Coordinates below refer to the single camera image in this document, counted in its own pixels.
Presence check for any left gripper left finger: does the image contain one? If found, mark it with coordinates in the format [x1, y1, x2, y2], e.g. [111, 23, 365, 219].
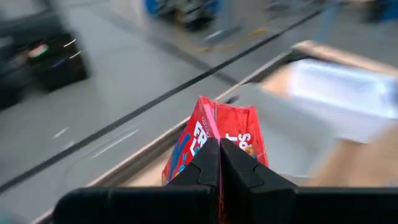
[53, 138, 221, 224]

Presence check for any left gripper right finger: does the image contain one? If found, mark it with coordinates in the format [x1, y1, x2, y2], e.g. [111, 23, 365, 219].
[220, 138, 398, 224]

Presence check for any red snack bag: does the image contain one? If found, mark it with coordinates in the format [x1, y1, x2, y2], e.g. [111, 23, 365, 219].
[161, 95, 270, 187]

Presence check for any grey plastic bin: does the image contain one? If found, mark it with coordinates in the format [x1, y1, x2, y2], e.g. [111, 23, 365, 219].
[239, 57, 398, 180]

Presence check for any blue and black cart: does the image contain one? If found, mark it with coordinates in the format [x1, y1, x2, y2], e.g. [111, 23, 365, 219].
[144, 0, 220, 31]

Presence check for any black floor equipment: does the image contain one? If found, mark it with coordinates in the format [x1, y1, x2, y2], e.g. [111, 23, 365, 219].
[0, 14, 90, 111]

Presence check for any yellow extension cord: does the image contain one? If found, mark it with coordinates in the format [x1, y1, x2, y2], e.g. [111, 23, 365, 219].
[198, 27, 269, 53]

